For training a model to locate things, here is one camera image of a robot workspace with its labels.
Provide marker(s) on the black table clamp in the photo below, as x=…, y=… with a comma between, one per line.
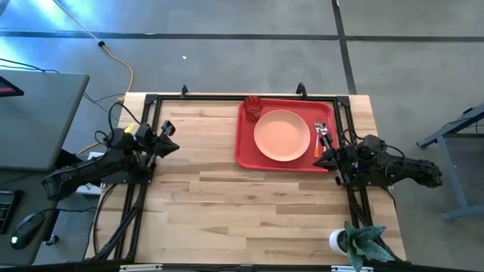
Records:
x=301, y=90
x=184, y=90

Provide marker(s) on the metal spoon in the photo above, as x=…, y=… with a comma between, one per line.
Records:
x=323, y=130

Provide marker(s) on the white metal bracket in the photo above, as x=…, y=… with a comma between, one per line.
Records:
x=351, y=268
x=140, y=267

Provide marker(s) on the dark device with red stripe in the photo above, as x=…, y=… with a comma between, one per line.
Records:
x=7, y=88

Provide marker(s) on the red plastic tray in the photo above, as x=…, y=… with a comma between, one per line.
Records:
x=246, y=143

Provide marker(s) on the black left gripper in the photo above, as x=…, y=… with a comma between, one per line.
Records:
x=149, y=141

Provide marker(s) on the black computer mouse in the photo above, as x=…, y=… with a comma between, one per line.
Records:
x=26, y=230

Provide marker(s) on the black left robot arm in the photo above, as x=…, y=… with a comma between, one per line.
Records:
x=94, y=170

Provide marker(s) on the white plant pot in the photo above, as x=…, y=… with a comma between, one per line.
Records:
x=334, y=242

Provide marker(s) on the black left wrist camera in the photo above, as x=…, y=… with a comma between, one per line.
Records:
x=168, y=128

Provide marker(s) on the black floor tape strip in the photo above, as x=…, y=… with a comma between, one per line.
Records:
x=189, y=36
x=344, y=49

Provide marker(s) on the orange round plate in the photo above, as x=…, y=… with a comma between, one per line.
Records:
x=281, y=136

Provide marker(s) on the blue-grey desk frame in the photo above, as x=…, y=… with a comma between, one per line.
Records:
x=453, y=170

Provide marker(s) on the red faceted plastic cup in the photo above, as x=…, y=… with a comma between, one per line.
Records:
x=253, y=109

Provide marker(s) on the dark grey desk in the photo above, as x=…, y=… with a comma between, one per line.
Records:
x=38, y=257

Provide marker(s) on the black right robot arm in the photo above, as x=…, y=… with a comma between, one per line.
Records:
x=412, y=170

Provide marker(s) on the green artificial plant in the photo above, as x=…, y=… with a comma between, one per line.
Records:
x=363, y=242

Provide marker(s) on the black aluminium table frame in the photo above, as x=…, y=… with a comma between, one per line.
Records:
x=211, y=98

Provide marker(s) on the black keyboard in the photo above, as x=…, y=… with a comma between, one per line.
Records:
x=7, y=211

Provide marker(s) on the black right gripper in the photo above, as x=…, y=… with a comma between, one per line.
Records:
x=346, y=158

